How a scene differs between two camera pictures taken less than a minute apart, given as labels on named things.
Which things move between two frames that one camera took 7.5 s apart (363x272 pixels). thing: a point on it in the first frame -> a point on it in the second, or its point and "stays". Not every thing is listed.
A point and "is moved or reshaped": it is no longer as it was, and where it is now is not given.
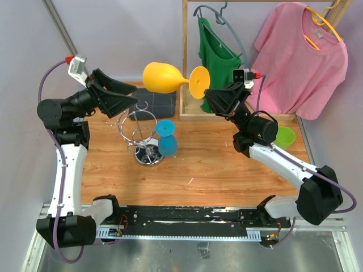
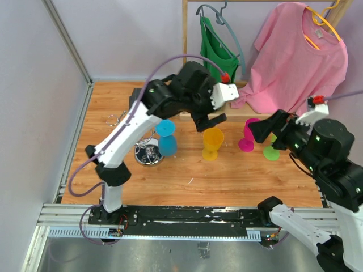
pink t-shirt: x=299 y=64 stays
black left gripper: x=110 y=103 -> x=202 y=119
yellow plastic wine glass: x=161 y=77 is moved or reshaped
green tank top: x=216 y=56 stays
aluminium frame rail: x=49 y=7 stays
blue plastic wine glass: x=165 y=128 stays
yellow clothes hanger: x=321 y=17 stays
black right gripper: x=222 y=100 -> x=278 y=123
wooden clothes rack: x=190 y=109 stays
